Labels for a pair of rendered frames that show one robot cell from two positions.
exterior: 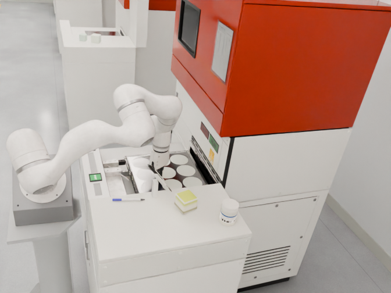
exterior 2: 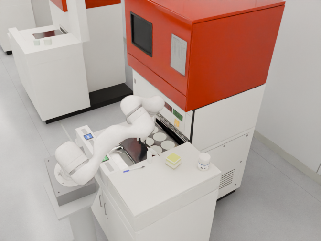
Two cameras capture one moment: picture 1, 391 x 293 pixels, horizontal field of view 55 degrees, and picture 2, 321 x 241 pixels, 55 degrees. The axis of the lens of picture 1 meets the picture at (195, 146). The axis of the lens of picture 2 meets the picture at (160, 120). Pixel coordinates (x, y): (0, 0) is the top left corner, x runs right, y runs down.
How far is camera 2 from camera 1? 0.47 m
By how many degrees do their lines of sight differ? 10
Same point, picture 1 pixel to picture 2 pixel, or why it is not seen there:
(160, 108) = (153, 106)
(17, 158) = (69, 164)
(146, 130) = (150, 125)
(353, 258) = (272, 165)
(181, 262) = (182, 202)
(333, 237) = (256, 153)
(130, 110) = (137, 114)
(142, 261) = (159, 209)
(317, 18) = (239, 21)
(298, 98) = (231, 74)
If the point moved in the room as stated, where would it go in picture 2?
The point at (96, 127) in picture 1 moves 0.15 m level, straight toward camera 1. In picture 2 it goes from (117, 131) to (128, 149)
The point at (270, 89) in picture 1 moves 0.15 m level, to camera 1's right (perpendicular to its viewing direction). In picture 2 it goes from (213, 73) to (236, 71)
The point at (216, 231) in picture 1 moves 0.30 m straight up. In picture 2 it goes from (198, 176) to (204, 138)
